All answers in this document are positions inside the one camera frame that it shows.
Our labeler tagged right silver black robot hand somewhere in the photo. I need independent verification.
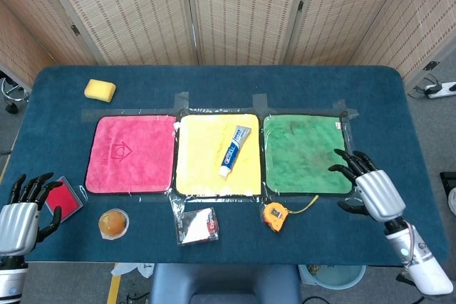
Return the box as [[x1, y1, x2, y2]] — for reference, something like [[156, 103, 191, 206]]
[[327, 148, 407, 223]]

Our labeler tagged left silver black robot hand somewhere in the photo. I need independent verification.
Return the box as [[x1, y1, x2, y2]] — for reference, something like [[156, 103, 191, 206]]
[[0, 172, 64, 258]]

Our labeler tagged blue white toothpaste tube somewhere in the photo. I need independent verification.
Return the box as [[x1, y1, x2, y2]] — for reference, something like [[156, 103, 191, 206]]
[[218, 125, 252, 179]]

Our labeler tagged red stamp pad grey case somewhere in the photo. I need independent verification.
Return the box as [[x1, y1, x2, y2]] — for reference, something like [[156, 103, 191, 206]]
[[44, 175, 85, 224]]

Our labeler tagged black box on floor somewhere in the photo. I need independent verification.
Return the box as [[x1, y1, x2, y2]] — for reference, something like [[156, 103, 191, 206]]
[[439, 171, 456, 198]]

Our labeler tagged green microfiber cloth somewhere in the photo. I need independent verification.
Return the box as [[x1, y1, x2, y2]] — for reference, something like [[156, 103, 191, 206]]
[[262, 114, 354, 196]]

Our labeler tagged orange jelly cup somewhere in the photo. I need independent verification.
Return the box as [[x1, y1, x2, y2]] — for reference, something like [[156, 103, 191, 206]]
[[98, 208, 130, 241]]

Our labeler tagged teal plastic bucket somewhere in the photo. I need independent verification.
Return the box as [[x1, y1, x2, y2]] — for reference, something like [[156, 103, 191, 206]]
[[298, 264, 367, 290]]

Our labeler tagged yellow tape measure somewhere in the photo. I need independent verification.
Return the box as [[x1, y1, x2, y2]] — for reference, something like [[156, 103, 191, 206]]
[[262, 195, 320, 234]]

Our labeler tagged white power strip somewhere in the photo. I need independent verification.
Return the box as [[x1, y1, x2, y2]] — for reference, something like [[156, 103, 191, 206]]
[[424, 81, 456, 100]]

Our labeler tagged white crumpled paper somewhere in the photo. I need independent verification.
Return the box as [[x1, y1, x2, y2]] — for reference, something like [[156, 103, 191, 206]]
[[110, 263, 156, 279]]

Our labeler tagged pink microfiber cloth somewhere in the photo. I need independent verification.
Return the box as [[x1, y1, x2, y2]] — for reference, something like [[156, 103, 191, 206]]
[[84, 114, 178, 195]]

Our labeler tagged chrome stool base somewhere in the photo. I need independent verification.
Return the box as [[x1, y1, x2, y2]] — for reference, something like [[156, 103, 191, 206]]
[[0, 75, 29, 115]]

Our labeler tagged yellow sponge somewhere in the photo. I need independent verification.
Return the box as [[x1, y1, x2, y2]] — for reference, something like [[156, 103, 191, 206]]
[[83, 78, 118, 103]]

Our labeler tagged clear plastic sheet with tape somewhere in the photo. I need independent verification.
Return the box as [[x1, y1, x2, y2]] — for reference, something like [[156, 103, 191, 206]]
[[81, 92, 377, 220]]

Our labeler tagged bamboo folding screen panel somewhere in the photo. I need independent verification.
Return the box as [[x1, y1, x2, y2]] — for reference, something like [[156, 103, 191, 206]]
[[35, 0, 199, 66], [0, 0, 97, 91], [284, 0, 418, 66], [348, 0, 456, 88], [183, 0, 313, 66]]

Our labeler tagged clear box of coffee capsules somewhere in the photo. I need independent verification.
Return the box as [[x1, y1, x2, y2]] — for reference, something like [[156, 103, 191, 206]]
[[172, 206, 220, 247]]

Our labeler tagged blue padded chair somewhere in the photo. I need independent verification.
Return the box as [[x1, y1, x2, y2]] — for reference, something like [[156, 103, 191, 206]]
[[148, 263, 303, 304]]

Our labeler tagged yellow microfiber cloth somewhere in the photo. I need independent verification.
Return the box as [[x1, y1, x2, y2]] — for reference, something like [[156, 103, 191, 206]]
[[175, 113, 263, 197]]

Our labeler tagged blue felt table cover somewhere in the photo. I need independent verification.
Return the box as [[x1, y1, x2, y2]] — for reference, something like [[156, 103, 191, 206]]
[[0, 65, 450, 268]]

